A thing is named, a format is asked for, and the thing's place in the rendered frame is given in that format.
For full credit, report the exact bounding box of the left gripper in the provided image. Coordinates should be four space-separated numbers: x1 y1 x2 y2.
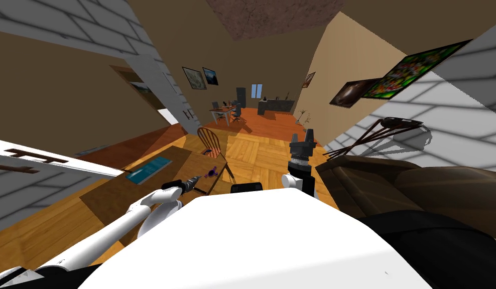
185 175 202 194

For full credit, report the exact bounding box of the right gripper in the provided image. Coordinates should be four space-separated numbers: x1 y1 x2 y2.
289 128 318 163

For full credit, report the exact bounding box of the potted plant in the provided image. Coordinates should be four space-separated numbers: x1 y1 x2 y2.
295 107 313 127

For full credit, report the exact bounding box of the dark grey counter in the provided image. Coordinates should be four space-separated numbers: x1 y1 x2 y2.
258 95 296 116

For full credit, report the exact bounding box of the teal book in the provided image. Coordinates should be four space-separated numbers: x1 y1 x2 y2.
125 156 174 186

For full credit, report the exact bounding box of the wooden spindle-back chair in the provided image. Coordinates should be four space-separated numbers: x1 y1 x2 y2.
196 126 235 180

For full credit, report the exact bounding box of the dark brown floor lamp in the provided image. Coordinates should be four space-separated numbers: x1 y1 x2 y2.
323 116 424 160

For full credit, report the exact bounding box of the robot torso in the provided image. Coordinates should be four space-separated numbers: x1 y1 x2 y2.
77 182 433 289

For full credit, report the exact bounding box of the red desk with office chairs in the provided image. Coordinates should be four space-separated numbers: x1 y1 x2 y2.
209 100 243 127

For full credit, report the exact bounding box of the brown wooden table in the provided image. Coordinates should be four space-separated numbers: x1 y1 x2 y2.
79 145 229 246

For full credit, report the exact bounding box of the brown framed landscape picture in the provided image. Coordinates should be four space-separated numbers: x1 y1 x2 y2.
109 65 167 112

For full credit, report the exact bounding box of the dark brown sofa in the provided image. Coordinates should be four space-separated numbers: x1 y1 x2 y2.
315 154 496 231

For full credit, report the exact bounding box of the white panel with brown brackets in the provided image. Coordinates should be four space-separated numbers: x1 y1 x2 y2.
0 137 125 237

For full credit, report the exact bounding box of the dark brown wall picture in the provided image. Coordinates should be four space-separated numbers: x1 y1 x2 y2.
329 78 382 109

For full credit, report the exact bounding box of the white door with brown handle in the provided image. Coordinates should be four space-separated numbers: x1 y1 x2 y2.
122 54 202 136

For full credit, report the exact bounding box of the pale framed wall picture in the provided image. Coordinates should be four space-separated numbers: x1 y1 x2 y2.
181 66 208 91

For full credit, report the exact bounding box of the blue framed wall picture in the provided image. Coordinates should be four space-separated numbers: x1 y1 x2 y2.
201 67 219 87

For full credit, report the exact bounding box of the green colourful wall picture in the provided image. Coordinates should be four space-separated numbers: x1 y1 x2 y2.
360 39 473 100

